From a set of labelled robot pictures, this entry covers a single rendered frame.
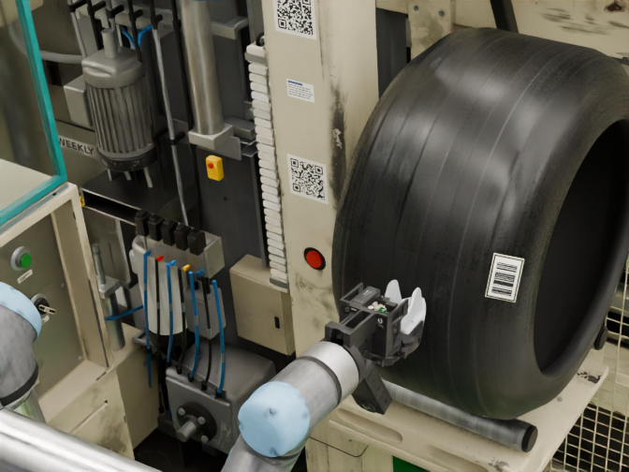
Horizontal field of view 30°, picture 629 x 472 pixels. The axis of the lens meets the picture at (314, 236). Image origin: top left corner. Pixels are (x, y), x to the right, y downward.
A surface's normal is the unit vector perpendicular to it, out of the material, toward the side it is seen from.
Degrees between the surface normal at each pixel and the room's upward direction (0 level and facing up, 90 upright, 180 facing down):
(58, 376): 90
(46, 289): 90
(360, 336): 90
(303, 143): 90
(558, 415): 0
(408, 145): 40
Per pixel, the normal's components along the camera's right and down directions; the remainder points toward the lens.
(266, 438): -0.56, 0.40
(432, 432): -0.07, -0.82
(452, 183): -0.44, -0.22
